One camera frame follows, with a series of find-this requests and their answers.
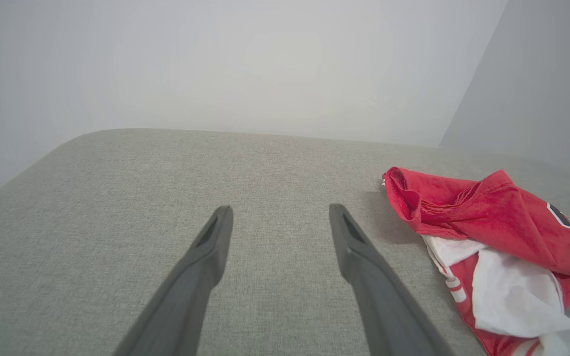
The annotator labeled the grey fabric sofa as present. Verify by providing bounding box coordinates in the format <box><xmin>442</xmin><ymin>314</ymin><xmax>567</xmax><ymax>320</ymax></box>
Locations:
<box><xmin>0</xmin><ymin>128</ymin><xmax>570</xmax><ymax>356</ymax></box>

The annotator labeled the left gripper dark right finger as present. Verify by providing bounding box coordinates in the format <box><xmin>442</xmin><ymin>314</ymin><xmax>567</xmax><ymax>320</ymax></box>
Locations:
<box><xmin>328</xmin><ymin>203</ymin><xmax>456</xmax><ymax>356</ymax></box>

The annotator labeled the red and white Bulls jersey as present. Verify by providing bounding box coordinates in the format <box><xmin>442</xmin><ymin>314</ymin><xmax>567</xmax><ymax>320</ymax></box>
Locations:
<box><xmin>382</xmin><ymin>167</ymin><xmax>570</xmax><ymax>356</ymax></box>

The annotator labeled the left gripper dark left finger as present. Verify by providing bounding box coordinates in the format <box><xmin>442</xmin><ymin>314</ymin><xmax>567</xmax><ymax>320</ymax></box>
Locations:
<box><xmin>113</xmin><ymin>205</ymin><xmax>234</xmax><ymax>356</ymax></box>

